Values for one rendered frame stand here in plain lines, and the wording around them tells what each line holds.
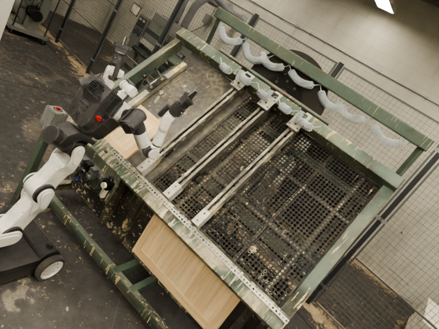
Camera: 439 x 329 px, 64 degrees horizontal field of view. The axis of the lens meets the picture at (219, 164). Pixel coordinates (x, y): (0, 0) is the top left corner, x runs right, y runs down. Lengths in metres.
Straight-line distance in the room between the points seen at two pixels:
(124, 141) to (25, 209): 0.82
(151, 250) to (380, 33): 5.78
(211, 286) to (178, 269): 0.29
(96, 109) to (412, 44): 5.88
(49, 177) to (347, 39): 6.12
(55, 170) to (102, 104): 0.54
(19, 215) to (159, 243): 0.97
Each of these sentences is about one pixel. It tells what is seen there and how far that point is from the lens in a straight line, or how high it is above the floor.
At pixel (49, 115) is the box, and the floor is 0.88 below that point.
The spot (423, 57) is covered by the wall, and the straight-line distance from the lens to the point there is 7.04.
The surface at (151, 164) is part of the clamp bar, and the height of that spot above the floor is 1.00.
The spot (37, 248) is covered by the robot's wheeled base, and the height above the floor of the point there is 0.19.
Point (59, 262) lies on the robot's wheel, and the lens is 2.78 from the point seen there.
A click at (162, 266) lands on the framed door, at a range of 2.82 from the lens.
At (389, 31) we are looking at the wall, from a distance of 7.28.
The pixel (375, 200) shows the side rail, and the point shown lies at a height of 1.66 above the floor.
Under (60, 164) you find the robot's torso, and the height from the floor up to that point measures 0.83.
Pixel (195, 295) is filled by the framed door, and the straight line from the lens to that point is 2.73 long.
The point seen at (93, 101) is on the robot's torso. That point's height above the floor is 1.30.
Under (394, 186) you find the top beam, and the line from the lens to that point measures 2.62.
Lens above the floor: 2.03
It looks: 18 degrees down
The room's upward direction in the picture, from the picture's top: 33 degrees clockwise
